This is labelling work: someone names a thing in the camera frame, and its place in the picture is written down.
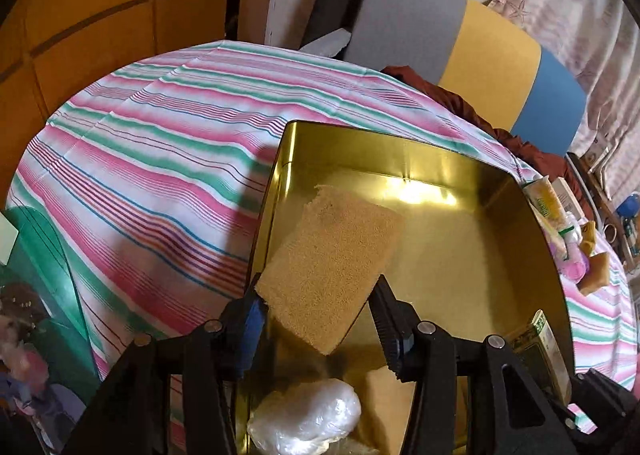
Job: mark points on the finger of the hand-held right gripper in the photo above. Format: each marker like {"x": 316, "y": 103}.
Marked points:
{"x": 605, "y": 400}

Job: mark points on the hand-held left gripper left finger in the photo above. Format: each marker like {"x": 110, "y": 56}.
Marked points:
{"x": 252, "y": 330}

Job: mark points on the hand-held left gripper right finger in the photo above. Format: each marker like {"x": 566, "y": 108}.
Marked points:
{"x": 400, "y": 350}

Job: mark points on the yellow sponge block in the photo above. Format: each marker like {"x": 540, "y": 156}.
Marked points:
{"x": 387, "y": 410}

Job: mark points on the green drink carton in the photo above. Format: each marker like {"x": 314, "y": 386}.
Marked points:
{"x": 542, "y": 350}

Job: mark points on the large tan sponge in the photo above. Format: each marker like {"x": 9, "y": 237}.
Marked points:
{"x": 325, "y": 275}

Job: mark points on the gold metal tin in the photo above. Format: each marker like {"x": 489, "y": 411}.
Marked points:
{"x": 450, "y": 245}

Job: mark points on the blue cup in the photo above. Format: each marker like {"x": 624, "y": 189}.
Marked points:
{"x": 627, "y": 207}

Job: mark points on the striped tablecloth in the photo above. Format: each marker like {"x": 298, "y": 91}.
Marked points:
{"x": 150, "y": 160}

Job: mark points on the small cardboard box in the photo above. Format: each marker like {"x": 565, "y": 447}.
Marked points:
{"x": 570, "y": 195}

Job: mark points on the yellow green snack packet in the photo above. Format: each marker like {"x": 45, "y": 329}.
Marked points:
{"x": 545, "y": 200}

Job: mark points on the printed cloth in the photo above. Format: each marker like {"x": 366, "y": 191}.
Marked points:
{"x": 35, "y": 370}

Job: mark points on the dark red cloth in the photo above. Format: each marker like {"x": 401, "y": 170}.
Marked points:
{"x": 460, "y": 100}

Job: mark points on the white foam sheet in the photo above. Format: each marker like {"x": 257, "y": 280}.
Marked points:
{"x": 325, "y": 42}

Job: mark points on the grey yellow blue cushion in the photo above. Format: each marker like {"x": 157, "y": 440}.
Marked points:
{"x": 500, "y": 50}

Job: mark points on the wooden panel cabinet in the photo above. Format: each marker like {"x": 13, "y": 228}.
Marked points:
{"x": 100, "y": 10}

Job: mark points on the pale patterned curtain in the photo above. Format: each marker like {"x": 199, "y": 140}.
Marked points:
{"x": 590, "y": 35}

